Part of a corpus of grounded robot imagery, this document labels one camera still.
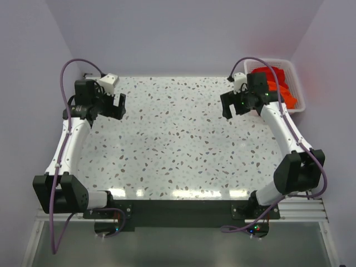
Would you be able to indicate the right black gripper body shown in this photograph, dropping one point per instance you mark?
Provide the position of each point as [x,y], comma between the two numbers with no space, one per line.
[245,101]

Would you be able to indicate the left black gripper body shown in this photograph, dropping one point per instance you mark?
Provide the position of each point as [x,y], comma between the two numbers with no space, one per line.
[101,101]

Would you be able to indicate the orange t shirt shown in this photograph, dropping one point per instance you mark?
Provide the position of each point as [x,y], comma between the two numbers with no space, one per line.
[289,100]

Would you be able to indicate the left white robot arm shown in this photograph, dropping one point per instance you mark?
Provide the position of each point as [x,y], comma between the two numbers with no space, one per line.
[59,190]

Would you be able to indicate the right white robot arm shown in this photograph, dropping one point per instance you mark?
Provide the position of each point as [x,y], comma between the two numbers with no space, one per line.
[300,168]

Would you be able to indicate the red t shirt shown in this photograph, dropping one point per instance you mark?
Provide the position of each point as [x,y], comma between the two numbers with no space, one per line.
[269,75]

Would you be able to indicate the white plastic basket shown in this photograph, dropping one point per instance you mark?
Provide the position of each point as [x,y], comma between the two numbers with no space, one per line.
[291,78]

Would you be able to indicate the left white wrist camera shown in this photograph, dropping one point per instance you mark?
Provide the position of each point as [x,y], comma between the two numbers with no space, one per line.
[109,82]

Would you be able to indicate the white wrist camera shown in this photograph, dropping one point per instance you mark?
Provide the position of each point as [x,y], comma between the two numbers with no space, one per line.
[109,82]
[240,82]

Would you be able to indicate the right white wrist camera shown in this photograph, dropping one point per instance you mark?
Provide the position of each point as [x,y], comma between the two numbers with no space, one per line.
[240,82]

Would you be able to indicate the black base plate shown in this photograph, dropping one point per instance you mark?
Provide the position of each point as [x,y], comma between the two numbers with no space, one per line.
[226,215]

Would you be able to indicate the aluminium frame rail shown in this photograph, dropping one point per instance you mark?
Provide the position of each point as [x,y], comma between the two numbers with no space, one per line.
[197,181]

